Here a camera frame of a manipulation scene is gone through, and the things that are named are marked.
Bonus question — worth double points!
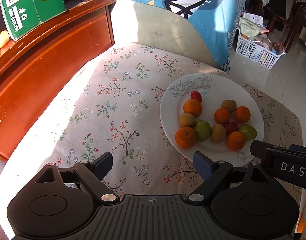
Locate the houndstooth sofa cover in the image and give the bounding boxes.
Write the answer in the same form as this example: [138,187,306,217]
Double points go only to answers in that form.
[222,0,245,74]

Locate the blue patterned pillow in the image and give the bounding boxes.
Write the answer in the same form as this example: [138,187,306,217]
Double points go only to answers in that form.
[113,0,238,69]

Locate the small green citrus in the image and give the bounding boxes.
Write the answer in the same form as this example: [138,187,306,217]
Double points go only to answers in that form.
[194,120,212,142]

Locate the white floral plate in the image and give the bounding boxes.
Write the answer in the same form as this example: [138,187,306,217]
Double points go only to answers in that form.
[160,73,264,167]

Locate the green cardboard box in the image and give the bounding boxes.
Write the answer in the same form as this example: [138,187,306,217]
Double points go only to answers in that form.
[0,0,65,41]

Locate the brown kiwi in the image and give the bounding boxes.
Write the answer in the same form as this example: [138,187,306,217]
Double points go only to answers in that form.
[221,100,237,113]
[178,113,196,127]
[210,124,226,144]

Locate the large orange mandarin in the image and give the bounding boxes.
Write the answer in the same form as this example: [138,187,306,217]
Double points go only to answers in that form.
[175,127,197,149]

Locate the small orange mandarin back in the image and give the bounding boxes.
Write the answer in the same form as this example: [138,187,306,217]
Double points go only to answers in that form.
[234,106,251,124]

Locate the beige sofa armrest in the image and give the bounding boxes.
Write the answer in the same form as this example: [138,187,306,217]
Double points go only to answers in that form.
[133,2,219,68]

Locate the red cherry tomato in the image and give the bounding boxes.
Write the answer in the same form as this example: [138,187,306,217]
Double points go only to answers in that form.
[225,121,239,136]
[190,90,202,102]

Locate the brown kiwi back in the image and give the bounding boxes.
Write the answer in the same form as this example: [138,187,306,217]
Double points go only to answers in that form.
[221,100,237,113]

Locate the white plastic basket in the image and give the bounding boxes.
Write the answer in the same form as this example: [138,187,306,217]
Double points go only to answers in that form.
[235,30,286,69]

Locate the floral tablecloth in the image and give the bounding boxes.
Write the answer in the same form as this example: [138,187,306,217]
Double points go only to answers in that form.
[0,42,304,205]

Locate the brown kiwi front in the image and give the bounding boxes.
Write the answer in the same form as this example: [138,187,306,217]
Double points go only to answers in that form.
[210,124,226,144]

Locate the large green citrus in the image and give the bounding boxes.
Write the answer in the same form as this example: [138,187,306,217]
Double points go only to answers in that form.
[239,124,257,141]

